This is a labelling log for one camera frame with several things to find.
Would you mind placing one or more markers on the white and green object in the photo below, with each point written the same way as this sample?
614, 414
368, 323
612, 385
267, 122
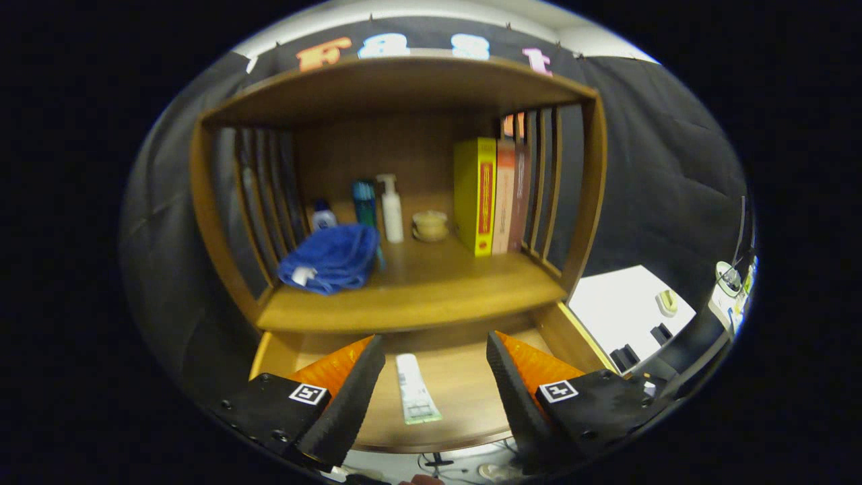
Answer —
728, 279

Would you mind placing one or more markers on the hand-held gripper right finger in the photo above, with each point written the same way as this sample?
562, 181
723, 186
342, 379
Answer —
522, 404

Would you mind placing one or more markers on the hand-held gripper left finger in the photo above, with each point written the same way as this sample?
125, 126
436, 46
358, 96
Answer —
350, 404

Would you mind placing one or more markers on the orange book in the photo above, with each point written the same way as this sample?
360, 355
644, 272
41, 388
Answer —
504, 195

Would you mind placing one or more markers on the small black block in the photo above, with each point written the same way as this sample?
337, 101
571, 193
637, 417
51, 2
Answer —
662, 335
625, 358

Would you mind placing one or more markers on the white side table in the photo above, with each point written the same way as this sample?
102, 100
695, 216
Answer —
619, 303

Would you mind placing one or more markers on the white pump bottle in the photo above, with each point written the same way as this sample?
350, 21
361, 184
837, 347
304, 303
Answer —
392, 215

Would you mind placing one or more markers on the beige ceramic lidded cup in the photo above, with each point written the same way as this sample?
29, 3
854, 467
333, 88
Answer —
430, 225

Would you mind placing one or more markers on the white green tube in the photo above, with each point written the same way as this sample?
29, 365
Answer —
414, 391

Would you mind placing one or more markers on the black backdrop cloth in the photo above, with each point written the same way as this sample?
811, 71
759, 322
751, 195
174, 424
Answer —
660, 188

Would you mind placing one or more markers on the brown book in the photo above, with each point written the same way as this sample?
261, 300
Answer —
520, 195

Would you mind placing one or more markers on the small white blue-capped bottle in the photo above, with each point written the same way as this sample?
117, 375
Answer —
324, 219

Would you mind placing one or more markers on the yellow book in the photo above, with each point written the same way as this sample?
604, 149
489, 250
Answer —
475, 195

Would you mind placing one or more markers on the wooden countertop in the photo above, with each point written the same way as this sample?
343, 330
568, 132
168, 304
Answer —
431, 289

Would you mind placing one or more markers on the blue folded towel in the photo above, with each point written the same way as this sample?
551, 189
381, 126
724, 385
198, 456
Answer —
330, 259

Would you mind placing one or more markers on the wooden cabinet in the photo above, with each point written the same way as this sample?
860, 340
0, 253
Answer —
390, 87

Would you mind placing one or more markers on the teal bottle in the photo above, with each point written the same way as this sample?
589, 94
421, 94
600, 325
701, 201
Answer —
365, 202

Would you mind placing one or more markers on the yellow-green tape roll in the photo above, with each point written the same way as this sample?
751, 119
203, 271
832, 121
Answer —
667, 303

